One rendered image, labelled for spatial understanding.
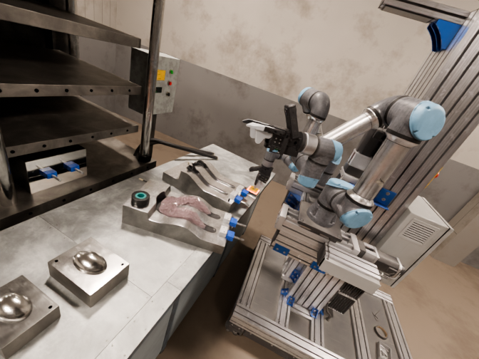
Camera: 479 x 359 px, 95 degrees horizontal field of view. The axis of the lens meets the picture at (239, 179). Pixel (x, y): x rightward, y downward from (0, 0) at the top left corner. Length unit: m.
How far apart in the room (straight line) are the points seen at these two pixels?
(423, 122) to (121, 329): 1.16
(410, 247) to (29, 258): 1.69
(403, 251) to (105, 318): 1.39
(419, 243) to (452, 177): 2.67
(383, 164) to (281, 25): 2.84
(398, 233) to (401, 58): 2.55
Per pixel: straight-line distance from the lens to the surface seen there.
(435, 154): 1.34
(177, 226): 1.08
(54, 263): 1.00
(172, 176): 1.46
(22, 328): 0.91
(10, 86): 1.23
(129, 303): 0.95
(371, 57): 3.52
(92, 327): 0.93
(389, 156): 0.97
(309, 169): 0.84
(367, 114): 1.03
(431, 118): 0.95
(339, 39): 3.49
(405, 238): 1.46
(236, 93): 3.63
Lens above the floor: 1.63
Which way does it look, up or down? 28 degrees down
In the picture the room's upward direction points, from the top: 19 degrees clockwise
